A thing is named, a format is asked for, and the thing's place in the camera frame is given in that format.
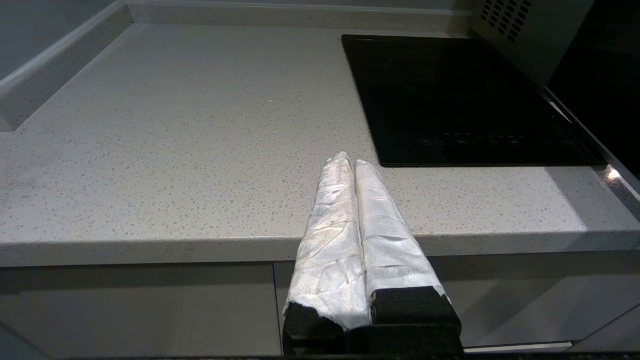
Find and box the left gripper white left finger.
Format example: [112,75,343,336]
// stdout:
[282,151,372,355]

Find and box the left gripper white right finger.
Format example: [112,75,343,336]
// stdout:
[354,159,462,327]

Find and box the black glass microwave door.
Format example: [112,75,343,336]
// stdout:
[545,0,640,221]

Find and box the grey drawer front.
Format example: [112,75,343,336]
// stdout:
[274,250,640,348]
[0,262,282,358]

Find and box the black induction cooktop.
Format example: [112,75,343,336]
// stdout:
[341,34,608,168]

